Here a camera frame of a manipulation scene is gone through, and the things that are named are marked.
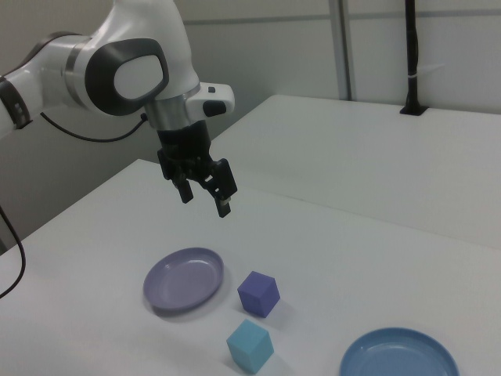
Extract black pole with clamp base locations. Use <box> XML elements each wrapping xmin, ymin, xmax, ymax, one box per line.
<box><xmin>398</xmin><ymin>0</ymin><xmax>428</xmax><ymax>117</ymax></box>

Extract blue plate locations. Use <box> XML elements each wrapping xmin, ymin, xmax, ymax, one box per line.
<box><xmin>338</xmin><ymin>327</ymin><xmax>460</xmax><ymax>376</ymax></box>

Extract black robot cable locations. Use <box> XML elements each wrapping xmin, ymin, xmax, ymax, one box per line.
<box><xmin>0</xmin><ymin>111</ymin><xmax>150</xmax><ymax>299</ymax></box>

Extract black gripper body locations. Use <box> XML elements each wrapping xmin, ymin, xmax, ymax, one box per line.
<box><xmin>156</xmin><ymin>120</ymin><xmax>216</xmax><ymax>184</ymax></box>

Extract purple cube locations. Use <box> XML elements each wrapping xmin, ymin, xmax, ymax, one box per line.
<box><xmin>236</xmin><ymin>270</ymin><xmax>282</xmax><ymax>319</ymax></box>

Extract purple plate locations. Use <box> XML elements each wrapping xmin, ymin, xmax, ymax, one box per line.
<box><xmin>142</xmin><ymin>246</ymin><xmax>225</xmax><ymax>315</ymax></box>

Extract teal cube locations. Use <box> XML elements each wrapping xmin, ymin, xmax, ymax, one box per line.
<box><xmin>225</xmin><ymin>318</ymin><xmax>275</xmax><ymax>374</ymax></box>

